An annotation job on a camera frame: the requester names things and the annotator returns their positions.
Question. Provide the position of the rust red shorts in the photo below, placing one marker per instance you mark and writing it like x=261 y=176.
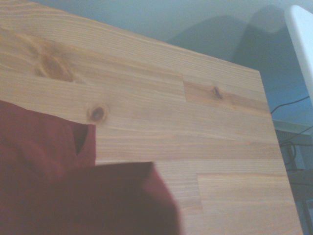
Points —
x=49 y=176

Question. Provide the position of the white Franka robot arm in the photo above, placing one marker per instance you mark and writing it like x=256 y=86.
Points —
x=303 y=44

